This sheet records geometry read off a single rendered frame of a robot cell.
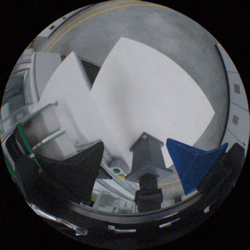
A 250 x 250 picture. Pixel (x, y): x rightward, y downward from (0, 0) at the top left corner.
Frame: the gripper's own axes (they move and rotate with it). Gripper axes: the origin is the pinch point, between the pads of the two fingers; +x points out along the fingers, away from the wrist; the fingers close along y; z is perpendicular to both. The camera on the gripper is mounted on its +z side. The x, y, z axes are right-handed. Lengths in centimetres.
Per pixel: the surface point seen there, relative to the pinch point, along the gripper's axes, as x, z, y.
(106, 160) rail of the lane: 29.7, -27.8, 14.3
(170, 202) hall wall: 131, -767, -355
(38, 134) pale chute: 13.7, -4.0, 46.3
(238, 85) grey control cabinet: 28, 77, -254
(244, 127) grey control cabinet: -2, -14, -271
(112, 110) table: 32.7, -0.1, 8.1
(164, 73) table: 27.5, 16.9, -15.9
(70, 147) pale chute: 22.4, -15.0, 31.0
